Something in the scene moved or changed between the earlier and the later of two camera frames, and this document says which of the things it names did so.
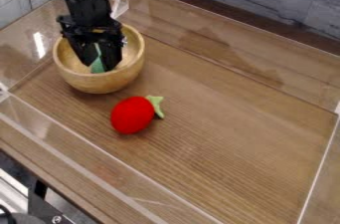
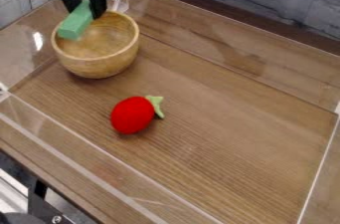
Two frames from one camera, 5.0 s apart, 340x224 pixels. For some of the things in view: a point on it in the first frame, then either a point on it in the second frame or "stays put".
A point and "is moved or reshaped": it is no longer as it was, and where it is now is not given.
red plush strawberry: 135,112 stays put
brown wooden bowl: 78,74 is moved or reshaped
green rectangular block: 98,66 is moved or reshaped
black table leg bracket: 40,207 stays put
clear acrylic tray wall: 83,175 stays put
